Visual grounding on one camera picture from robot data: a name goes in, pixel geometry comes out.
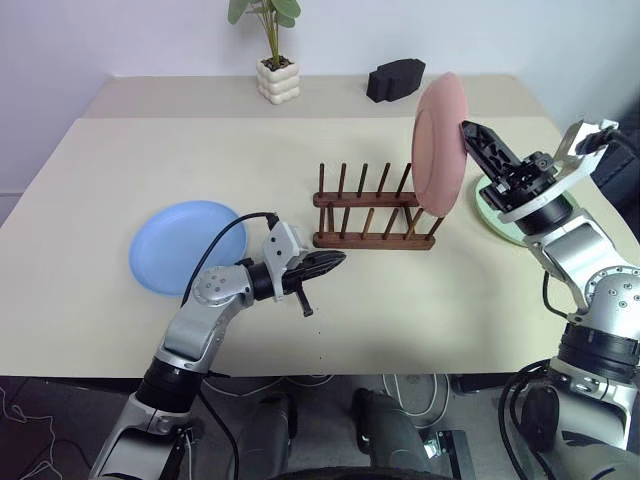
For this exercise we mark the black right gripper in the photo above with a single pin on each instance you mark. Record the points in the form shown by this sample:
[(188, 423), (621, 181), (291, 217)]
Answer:
[(525, 180)]

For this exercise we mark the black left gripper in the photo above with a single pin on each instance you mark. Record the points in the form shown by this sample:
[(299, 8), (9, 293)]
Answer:
[(301, 295)]

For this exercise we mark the pink plate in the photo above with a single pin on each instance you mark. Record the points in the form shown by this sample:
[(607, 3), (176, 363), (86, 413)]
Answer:
[(437, 150)]

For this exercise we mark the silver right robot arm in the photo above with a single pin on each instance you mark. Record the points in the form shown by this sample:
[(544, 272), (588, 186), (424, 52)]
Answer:
[(575, 250)]

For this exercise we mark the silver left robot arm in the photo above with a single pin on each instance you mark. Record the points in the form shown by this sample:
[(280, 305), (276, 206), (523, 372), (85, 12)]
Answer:
[(200, 325)]

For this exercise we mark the wooden dish rack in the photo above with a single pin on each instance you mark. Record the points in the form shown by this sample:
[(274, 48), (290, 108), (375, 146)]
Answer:
[(372, 240)]

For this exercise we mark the green plate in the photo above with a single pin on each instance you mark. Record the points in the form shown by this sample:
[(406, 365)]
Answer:
[(492, 222)]

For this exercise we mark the black foam block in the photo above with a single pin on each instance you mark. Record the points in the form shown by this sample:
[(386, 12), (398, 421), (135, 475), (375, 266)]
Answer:
[(395, 80)]

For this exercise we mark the dark object beside table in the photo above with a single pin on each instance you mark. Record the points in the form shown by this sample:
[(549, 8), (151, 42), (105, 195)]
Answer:
[(622, 165)]

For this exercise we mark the blue plate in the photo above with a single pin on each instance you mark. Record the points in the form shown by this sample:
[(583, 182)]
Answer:
[(175, 245)]

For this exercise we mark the dark grey rounded shape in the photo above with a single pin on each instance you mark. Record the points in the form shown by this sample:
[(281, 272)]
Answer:
[(272, 430), (390, 435)]

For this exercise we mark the white bubble plant pot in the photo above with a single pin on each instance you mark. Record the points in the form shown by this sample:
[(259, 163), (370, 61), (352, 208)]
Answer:
[(278, 82)]

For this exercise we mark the beige table mat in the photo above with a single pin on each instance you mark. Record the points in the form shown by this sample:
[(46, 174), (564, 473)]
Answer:
[(125, 165)]

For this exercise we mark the green potted plant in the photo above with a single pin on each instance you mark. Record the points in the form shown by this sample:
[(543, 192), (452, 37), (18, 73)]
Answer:
[(270, 20)]

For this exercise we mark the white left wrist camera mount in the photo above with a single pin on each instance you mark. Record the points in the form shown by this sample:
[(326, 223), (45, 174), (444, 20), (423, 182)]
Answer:
[(280, 245)]

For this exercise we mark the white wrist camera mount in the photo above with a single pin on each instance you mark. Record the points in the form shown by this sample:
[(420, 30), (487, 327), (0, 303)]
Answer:
[(575, 167), (280, 245)]

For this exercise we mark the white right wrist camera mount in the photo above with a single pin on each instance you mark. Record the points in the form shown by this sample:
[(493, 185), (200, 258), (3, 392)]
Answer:
[(575, 167)]

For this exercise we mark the black metal floor bracket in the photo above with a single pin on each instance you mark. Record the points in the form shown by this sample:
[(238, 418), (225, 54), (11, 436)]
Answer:
[(452, 450)]

